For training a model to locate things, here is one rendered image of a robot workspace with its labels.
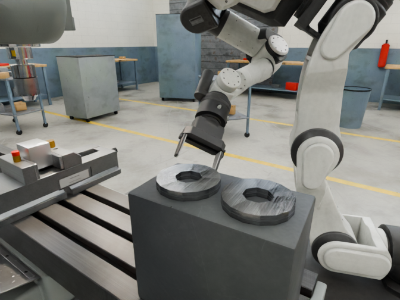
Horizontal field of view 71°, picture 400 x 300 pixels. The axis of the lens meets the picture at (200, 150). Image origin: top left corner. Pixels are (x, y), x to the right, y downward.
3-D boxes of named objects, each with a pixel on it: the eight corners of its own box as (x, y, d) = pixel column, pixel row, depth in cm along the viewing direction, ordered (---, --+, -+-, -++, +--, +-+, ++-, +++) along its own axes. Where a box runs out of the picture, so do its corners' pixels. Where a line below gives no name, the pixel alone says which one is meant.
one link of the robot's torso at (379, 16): (378, 12, 77) (343, -13, 77) (397, 6, 65) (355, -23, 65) (343, 54, 82) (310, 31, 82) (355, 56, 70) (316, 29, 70)
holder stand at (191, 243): (180, 251, 54) (177, 154, 47) (299, 300, 43) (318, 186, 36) (137, 297, 44) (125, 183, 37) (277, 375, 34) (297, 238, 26)
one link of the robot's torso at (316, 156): (350, 237, 105) (330, 115, 92) (366, 278, 87) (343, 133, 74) (307, 240, 110) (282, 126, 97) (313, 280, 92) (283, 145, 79)
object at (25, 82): (34, 95, 61) (28, 69, 59) (12, 96, 61) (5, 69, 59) (44, 92, 66) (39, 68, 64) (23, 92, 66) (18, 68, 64)
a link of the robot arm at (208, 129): (215, 160, 79) (225, 126, 85) (231, 147, 71) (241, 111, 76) (175, 140, 76) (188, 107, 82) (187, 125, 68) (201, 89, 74)
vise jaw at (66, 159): (57, 153, 82) (55, 140, 81) (82, 163, 75) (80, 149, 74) (36, 160, 77) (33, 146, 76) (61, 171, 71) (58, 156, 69)
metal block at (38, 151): (41, 159, 75) (37, 138, 73) (53, 164, 72) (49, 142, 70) (21, 165, 71) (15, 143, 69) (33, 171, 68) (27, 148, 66)
